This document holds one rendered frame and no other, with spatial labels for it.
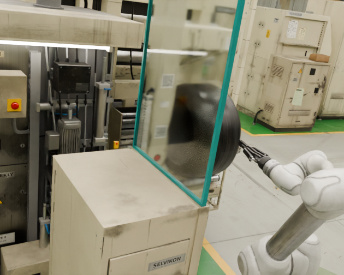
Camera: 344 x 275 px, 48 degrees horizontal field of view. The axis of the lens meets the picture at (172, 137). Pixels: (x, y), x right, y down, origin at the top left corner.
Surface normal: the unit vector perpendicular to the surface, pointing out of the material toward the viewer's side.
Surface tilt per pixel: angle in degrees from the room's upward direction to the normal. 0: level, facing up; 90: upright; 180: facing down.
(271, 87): 90
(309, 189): 89
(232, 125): 66
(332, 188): 54
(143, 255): 90
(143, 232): 90
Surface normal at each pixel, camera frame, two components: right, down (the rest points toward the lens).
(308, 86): 0.43, 0.36
